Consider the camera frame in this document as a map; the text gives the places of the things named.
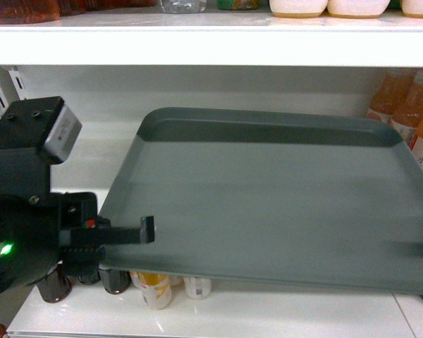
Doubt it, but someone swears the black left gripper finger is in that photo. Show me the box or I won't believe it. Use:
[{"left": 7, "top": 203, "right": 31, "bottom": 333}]
[{"left": 70, "top": 215, "right": 155, "bottom": 246}]

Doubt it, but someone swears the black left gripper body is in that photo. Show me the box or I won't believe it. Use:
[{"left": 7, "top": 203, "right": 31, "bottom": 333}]
[{"left": 57, "top": 192, "right": 105, "bottom": 278}]

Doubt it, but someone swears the grey rectangular serving tray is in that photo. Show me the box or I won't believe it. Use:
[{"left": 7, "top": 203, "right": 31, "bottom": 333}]
[{"left": 100, "top": 108, "right": 423, "bottom": 294}]

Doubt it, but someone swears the white upper shelf board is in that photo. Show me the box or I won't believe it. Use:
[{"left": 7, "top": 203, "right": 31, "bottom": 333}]
[{"left": 0, "top": 7, "right": 423, "bottom": 68}]

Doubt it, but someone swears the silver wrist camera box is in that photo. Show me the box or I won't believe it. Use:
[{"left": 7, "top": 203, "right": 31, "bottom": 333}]
[{"left": 42, "top": 103, "right": 82, "bottom": 165}]

